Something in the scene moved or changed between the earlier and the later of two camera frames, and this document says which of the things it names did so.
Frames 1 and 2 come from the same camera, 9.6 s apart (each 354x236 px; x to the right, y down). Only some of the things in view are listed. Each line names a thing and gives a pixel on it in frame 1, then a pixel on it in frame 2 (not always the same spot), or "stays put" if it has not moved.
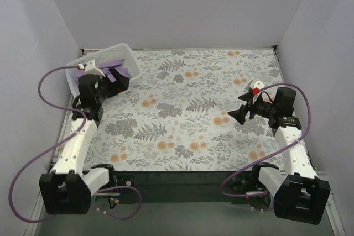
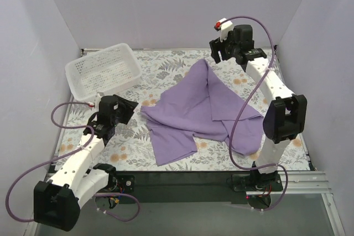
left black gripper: x=119 y=82 -> x=125 y=109
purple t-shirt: x=105 y=66 -> x=199 y=104
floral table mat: x=173 y=117 stays put
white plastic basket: x=113 y=53 stays put
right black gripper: x=248 y=110 -> x=218 y=47
